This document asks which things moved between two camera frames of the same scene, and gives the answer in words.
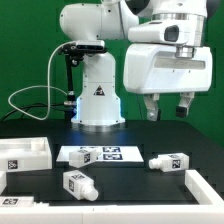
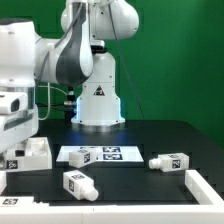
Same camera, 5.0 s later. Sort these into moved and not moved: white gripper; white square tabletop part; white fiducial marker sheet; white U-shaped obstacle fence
Moved: white gripper
Not moved: white square tabletop part; white fiducial marker sheet; white U-shaped obstacle fence
